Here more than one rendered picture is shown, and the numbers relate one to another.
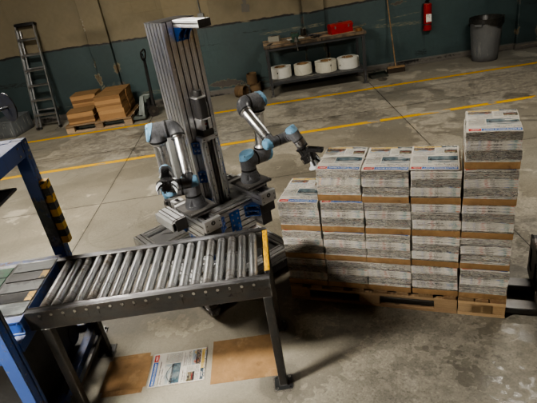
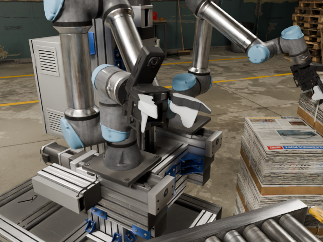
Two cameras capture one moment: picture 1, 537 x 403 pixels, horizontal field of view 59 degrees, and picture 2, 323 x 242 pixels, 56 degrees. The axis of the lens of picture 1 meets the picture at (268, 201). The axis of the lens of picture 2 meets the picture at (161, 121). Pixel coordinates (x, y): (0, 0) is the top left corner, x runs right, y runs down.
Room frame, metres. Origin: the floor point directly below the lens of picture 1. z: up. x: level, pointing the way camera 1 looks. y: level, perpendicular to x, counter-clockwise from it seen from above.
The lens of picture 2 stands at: (2.03, 0.77, 1.41)
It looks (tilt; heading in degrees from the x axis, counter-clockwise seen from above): 23 degrees down; 337
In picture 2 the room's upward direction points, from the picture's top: straight up
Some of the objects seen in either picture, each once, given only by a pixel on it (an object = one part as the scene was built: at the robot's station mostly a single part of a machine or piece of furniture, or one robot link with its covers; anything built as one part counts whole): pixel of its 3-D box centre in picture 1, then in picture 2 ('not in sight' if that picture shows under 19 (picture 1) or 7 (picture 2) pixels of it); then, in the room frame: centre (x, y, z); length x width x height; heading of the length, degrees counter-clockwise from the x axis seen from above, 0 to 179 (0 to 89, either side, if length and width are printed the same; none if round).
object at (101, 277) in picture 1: (100, 278); not in sight; (2.37, 1.05, 0.77); 0.47 x 0.05 x 0.05; 178
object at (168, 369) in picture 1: (178, 366); not in sight; (2.36, 0.76, 0.00); 0.37 x 0.29 x 0.01; 88
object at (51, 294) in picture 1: (57, 285); not in sight; (2.38, 1.31, 0.77); 0.47 x 0.05 x 0.05; 178
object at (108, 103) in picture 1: (101, 107); not in sight; (8.82, 2.74, 0.28); 1.20 x 0.83 x 0.57; 88
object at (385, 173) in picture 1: (387, 173); not in sight; (2.77, -0.79, 0.95); 0.38 x 0.29 x 0.23; 157
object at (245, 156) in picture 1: (248, 159); (184, 88); (3.33, 0.10, 0.98); 0.13 x 0.12 x 0.14; 120
